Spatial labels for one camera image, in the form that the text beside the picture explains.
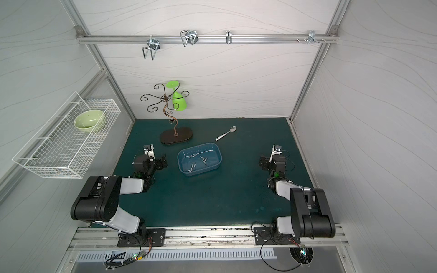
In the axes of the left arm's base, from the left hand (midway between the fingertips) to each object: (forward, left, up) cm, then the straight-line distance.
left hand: (157, 155), depth 94 cm
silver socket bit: (+3, -24, -5) cm, 25 cm away
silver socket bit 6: (-7, -19, -5) cm, 21 cm away
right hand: (0, -65, +1) cm, 65 cm away
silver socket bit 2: (+1, -27, -5) cm, 28 cm away
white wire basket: (-11, +26, +25) cm, 38 cm away
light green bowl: (-1, +21, +28) cm, 35 cm away
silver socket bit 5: (+4, -20, -6) cm, 21 cm away
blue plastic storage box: (+1, -20, -6) cm, 21 cm away
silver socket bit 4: (-3, -21, -5) cm, 22 cm away
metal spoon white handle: (+25, -43, -6) cm, 50 cm away
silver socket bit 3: (-5, -19, -6) cm, 21 cm away
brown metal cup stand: (+17, -4, -4) cm, 17 cm away
